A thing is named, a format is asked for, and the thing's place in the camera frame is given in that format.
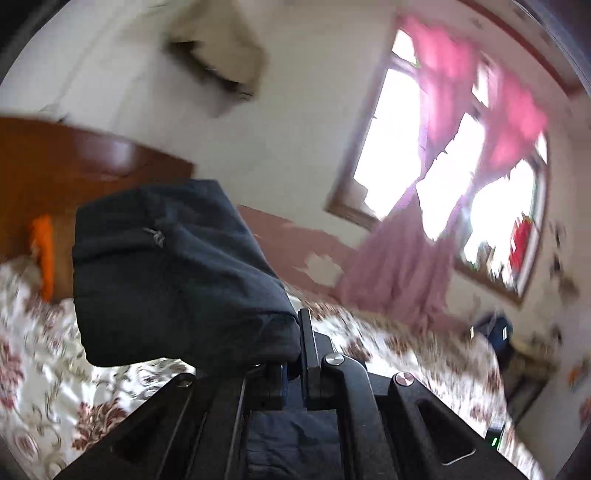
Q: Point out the wooden framed window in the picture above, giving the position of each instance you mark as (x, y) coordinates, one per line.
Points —
(397, 138)

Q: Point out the dark navy padded garment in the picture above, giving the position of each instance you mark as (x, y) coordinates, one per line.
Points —
(175, 267)

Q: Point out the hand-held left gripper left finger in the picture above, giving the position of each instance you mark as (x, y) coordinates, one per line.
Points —
(274, 392)

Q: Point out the floral bed sheet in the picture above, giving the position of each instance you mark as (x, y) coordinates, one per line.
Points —
(46, 392)

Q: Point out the pink curtain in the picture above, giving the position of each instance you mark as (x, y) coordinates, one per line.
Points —
(401, 267)

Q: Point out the red window decoration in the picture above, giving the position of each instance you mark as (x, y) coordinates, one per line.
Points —
(521, 240)

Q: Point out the orange cloth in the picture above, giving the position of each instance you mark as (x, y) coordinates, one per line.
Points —
(44, 249)

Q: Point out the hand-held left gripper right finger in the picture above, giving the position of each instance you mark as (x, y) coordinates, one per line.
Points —
(309, 369)

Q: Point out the beige air conditioner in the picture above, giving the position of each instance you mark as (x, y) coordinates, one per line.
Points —
(221, 55)

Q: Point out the side table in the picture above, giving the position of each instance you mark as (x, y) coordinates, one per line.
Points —
(531, 369)

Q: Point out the dark blue bag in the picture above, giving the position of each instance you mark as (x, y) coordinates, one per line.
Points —
(491, 332)

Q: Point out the wooden headboard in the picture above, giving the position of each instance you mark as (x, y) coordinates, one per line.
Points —
(92, 161)

